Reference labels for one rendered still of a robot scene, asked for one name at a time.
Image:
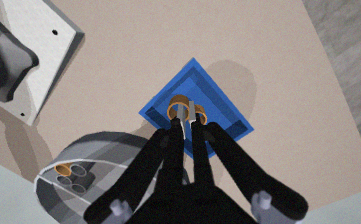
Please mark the blue shallow tray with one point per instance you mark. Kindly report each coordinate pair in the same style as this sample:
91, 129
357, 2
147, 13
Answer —
195, 83

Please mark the bronze bushing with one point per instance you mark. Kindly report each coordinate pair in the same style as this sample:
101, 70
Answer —
200, 109
63, 169
178, 99

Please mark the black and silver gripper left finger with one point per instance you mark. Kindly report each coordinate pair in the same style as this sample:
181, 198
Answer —
119, 202

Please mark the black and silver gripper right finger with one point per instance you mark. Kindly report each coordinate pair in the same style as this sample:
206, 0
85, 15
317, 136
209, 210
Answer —
272, 201

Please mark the dark grey metal cylinder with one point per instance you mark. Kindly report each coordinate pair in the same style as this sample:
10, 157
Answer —
64, 181
82, 183
78, 170

